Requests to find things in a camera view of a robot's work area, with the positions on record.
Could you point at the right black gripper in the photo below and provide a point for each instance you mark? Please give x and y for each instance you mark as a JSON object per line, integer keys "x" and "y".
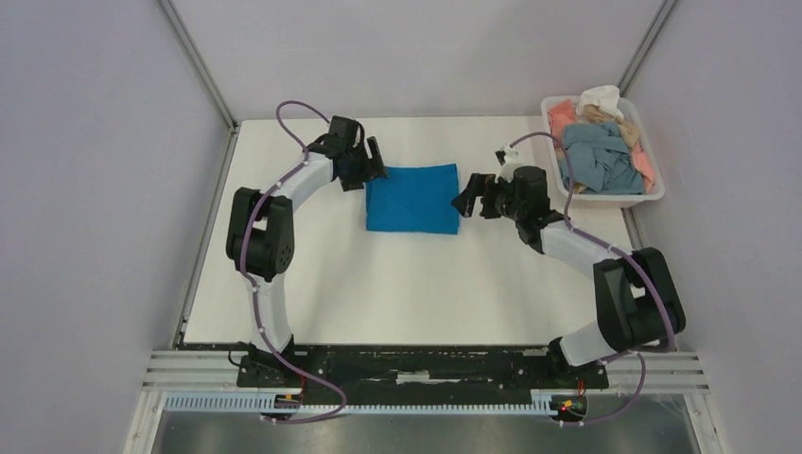
{"x": 487, "y": 197}

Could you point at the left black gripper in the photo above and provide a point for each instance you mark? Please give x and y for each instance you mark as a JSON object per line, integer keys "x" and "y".
{"x": 376, "y": 168}

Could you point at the bright blue t shirt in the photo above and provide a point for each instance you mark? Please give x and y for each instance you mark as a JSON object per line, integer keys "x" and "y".
{"x": 414, "y": 200}

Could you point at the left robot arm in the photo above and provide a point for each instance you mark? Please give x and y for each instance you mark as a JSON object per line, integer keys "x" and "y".
{"x": 261, "y": 235}

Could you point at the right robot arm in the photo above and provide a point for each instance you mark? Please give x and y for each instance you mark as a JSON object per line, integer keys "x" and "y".
{"x": 636, "y": 302}

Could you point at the pink t shirt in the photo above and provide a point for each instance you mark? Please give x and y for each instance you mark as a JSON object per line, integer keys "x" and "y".
{"x": 560, "y": 116}

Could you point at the grey blue t shirt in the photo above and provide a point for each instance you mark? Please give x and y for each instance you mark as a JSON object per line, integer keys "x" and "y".
{"x": 598, "y": 159}

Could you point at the beige t shirt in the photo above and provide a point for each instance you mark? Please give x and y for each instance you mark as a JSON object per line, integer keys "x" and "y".
{"x": 629, "y": 131}

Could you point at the white t shirt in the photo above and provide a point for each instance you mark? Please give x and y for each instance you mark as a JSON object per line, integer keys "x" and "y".
{"x": 605, "y": 98}

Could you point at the white plastic basket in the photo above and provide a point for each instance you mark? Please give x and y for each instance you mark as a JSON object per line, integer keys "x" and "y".
{"x": 643, "y": 158}

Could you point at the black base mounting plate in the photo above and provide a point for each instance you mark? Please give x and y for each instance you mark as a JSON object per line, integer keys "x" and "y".
{"x": 415, "y": 375}

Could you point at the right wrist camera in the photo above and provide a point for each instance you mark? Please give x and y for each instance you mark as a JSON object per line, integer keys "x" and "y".
{"x": 508, "y": 156}

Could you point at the right aluminium frame post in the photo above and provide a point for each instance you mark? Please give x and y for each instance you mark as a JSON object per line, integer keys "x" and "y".
{"x": 646, "y": 44}

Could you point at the aluminium frame post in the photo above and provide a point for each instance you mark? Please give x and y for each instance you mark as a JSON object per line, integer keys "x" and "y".
{"x": 646, "y": 44}
{"x": 191, "y": 51}

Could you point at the left aluminium frame post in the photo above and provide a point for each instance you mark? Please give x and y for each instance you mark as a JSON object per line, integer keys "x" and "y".
{"x": 191, "y": 51}

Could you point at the white slotted cable duct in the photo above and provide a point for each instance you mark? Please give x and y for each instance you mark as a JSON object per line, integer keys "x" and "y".
{"x": 538, "y": 404}

